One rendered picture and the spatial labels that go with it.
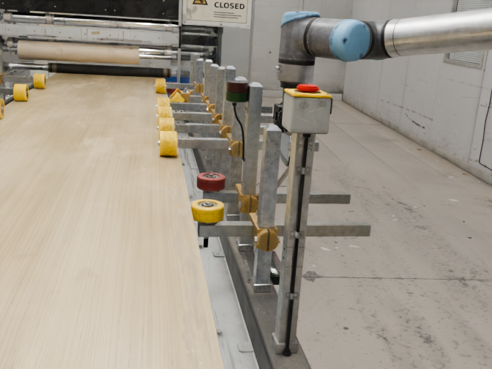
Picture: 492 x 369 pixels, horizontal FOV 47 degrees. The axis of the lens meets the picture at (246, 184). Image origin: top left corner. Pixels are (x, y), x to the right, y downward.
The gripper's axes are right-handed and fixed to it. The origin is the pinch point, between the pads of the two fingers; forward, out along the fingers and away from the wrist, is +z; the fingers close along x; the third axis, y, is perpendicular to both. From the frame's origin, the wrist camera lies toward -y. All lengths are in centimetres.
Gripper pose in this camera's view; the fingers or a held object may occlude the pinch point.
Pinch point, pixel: (288, 162)
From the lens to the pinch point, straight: 144.7
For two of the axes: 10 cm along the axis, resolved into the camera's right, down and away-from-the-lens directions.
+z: -0.7, 9.5, 2.9
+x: -9.8, -0.2, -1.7
